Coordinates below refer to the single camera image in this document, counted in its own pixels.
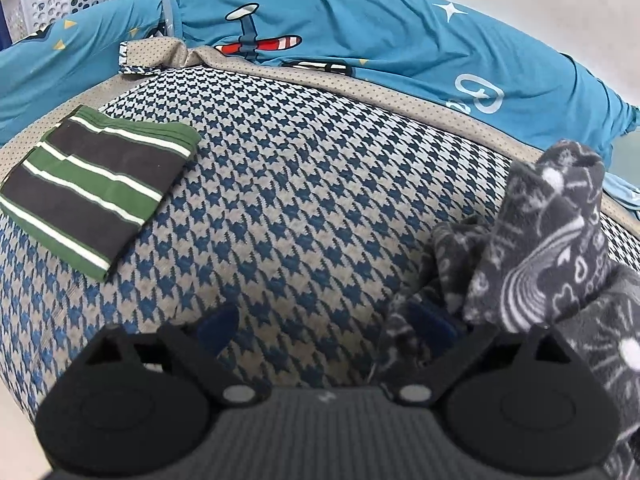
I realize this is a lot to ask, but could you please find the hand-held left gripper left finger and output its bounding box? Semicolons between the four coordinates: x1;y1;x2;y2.
75;304;261;407

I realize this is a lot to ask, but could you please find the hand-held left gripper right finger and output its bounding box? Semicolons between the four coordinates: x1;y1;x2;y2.
392;301;576;406

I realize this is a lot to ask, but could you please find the grey doodle print fleece garment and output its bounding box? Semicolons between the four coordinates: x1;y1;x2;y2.
372;140;640;480

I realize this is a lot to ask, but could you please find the blue houndstooth blanket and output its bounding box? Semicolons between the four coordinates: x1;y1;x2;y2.
0;65;640;411

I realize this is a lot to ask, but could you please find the green striped folded shirt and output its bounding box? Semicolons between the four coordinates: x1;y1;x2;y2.
0;105;202;282

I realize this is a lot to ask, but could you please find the blue airplane-print garment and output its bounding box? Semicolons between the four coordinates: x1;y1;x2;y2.
0;0;640;211

